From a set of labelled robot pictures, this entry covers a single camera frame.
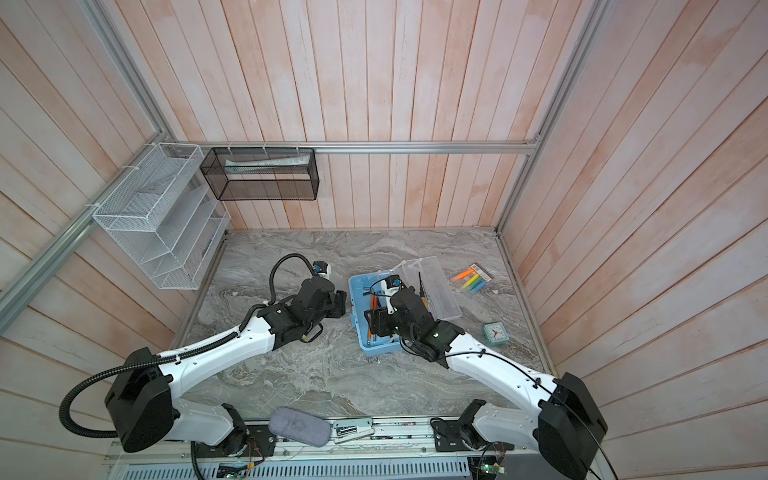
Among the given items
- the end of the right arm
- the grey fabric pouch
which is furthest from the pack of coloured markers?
the grey fabric pouch

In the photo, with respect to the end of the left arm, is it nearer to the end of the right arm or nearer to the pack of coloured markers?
the end of the right arm

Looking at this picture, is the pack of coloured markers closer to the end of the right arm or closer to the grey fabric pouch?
the end of the right arm

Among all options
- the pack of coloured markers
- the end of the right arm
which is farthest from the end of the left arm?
the pack of coloured markers

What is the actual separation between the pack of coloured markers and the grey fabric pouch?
60 cm

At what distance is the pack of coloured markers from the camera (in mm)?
1043

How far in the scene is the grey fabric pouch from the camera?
2.40 feet
